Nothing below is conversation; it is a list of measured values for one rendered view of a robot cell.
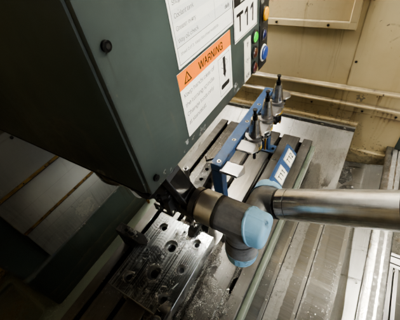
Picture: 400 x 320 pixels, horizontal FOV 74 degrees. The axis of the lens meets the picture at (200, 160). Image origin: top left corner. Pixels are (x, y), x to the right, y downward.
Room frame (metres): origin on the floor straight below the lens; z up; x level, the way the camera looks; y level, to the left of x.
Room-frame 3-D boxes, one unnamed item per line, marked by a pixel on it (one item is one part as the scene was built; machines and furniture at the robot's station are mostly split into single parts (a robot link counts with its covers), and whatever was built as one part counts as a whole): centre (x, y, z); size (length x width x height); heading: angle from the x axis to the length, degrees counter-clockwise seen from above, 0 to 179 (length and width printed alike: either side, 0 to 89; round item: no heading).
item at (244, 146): (0.63, -0.16, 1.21); 0.07 x 0.05 x 0.01; 52
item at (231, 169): (0.55, -0.10, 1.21); 0.07 x 0.05 x 0.01; 52
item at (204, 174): (0.72, 0.03, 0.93); 0.26 x 0.05 x 0.06; 147
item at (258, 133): (0.68, -0.20, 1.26); 0.04 x 0.04 x 0.07
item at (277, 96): (0.85, -0.33, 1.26); 0.04 x 0.04 x 0.07
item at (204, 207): (0.34, 0.00, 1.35); 0.08 x 0.05 x 0.08; 141
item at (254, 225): (0.29, -0.06, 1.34); 0.11 x 0.08 x 0.09; 51
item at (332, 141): (0.97, -0.24, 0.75); 0.89 x 0.70 x 0.26; 52
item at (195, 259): (0.41, 0.18, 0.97); 0.29 x 0.23 x 0.05; 142
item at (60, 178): (0.74, 0.51, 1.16); 0.48 x 0.05 x 0.51; 142
